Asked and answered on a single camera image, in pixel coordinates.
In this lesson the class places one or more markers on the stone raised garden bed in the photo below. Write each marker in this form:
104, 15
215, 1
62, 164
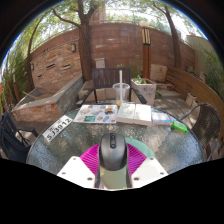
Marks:
40, 110

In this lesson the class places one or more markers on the clear plastic cup with straw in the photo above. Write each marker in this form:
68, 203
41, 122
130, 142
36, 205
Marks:
121, 91

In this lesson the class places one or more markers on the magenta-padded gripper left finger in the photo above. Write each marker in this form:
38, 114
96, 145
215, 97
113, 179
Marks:
75, 170

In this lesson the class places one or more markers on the open white book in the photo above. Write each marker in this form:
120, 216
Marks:
135, 114

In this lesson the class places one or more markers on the curved wooden bench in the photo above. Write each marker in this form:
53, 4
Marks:
193, 86

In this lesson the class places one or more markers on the concrete planter with plants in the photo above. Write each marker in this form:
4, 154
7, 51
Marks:
145, 91

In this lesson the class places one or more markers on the dark wooden slatted chair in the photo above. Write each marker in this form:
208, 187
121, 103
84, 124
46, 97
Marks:
105, 78

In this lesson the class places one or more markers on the dark wicker chair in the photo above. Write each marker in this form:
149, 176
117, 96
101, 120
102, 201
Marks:
206, 126

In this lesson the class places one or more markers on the colourful picture magazine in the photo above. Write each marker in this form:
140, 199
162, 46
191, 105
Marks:
95, 114

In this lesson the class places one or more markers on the white number plate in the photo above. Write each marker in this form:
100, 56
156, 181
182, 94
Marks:
57, 129

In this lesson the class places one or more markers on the grey wall utility box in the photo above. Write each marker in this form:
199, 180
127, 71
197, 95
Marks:
100, 63

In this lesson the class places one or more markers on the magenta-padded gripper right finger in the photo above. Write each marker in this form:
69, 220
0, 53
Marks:
148, 170

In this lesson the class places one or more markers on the tan stone block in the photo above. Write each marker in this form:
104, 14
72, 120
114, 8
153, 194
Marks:
158, 73

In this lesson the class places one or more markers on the dark grey computer mouse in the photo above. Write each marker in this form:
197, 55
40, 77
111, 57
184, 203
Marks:
113, 151

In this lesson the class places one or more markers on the black wall lamp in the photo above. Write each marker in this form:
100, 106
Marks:
73, 47
32, 66

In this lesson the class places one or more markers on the slim leaning tree trunk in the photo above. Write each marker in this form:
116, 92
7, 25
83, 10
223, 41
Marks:
174, 40

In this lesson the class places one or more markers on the thick brown tree trunk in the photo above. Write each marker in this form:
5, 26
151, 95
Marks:
85, 50

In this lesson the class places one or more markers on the small blue white book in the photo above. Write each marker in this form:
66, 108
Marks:
161, 118

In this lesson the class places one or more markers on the wooden garden lamp post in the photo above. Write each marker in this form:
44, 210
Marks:
145, 53

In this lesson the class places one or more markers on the green marker box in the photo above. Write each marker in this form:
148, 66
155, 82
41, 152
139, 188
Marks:
179, 126

